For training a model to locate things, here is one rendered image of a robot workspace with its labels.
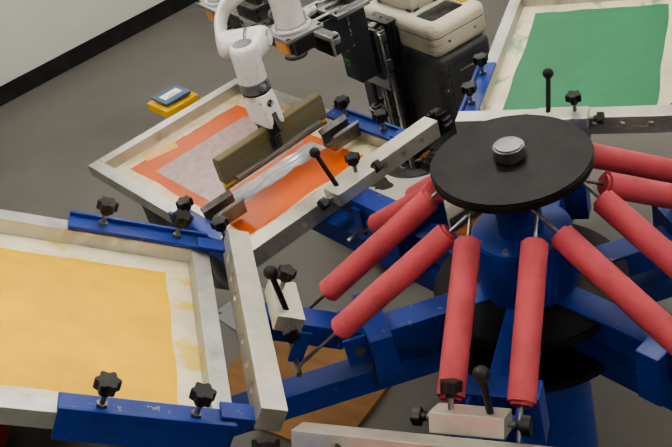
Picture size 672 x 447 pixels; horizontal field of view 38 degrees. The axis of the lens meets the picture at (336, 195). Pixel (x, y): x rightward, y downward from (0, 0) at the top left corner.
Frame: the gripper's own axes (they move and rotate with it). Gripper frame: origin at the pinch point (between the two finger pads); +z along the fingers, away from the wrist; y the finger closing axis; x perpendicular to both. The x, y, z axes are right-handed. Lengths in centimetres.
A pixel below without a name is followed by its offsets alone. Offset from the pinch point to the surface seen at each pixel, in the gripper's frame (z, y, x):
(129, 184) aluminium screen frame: 10.5, 36.6, 28.0
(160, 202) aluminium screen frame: 10.4, 19.8, 28.0
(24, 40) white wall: 83, 366, -64
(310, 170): 14.0, -2.2, -7.3
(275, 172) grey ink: 13.3, 5.3, -0.8
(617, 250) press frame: 7, -96, -16
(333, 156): 14.1, -2.8, -15.4
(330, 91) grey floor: 112, 178, -143
